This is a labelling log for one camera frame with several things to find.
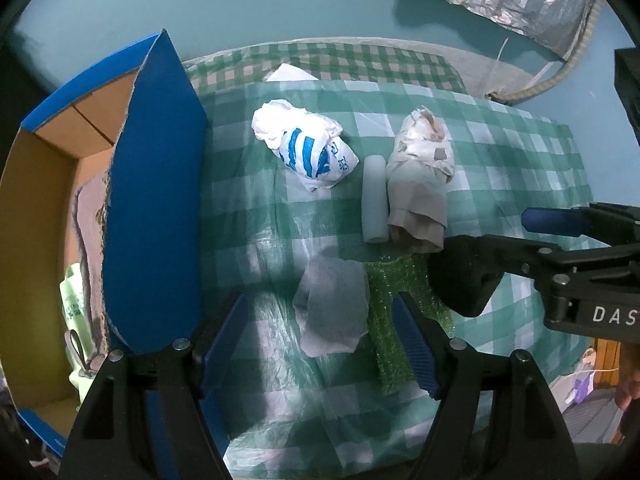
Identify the grey cloth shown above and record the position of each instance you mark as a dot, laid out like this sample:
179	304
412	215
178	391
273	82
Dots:
327	305

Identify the white blue plastic bag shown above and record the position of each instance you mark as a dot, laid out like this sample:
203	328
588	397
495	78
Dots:
310	152

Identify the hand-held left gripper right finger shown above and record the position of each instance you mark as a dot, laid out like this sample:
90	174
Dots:
415	350

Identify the white foam roll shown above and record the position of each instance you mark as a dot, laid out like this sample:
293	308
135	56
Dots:
375	200

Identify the green checked plastic tablecloth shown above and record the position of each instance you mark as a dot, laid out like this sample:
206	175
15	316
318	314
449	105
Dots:
280	230

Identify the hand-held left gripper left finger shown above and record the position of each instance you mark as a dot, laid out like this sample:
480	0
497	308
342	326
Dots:
225	345

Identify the green beige checked blanket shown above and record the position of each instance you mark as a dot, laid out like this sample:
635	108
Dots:
325	60

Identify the person's right hand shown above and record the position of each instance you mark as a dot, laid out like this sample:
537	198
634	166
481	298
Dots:
629	400

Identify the white purple plastic bag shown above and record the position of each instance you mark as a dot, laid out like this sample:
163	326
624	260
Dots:
585	385

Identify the blue cardboard box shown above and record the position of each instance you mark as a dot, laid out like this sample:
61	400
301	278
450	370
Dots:
150	185

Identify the light green plastic bag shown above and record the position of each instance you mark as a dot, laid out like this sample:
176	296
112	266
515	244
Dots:
75	310

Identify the grey-brown folded cloth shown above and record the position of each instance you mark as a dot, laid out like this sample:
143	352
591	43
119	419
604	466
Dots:
91	240

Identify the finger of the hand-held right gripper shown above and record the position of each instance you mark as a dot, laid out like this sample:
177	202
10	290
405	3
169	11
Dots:
550	221
465	275

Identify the black case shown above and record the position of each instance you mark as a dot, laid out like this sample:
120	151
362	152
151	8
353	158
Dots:
629	90

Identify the white paper sheet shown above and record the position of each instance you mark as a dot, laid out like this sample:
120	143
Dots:
290	74

